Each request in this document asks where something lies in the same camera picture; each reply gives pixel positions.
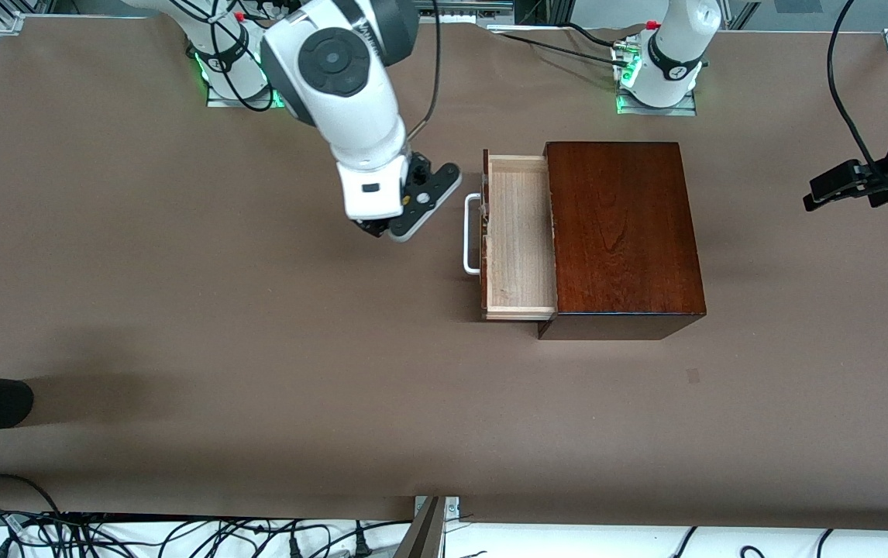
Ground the wooden drawer with white handle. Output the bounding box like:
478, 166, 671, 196
463, 150, 559, 322

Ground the brown paper table cover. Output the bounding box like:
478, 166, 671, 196
0, 14, 888, 522

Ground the silver metal device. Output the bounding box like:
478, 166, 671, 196
417, 0, 515, 24

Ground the dark brown wooden box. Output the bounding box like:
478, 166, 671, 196
537, 141, 707, 340

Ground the small silver mounting plate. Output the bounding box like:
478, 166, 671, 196
413, 496, 460, 522

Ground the grey metal beam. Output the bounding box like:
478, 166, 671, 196
394, 496, 446, 558

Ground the black hanging loop cable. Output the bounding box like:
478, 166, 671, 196
173, 0, 278, 112

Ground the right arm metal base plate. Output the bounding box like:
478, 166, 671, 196
206, 19, 291, 109

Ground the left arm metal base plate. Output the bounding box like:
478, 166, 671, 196
616, 39, 698, 117

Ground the long black base cable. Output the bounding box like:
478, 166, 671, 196
500, 33, 635, 67

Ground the short black base cable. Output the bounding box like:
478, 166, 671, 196
560, 22, 623, 49

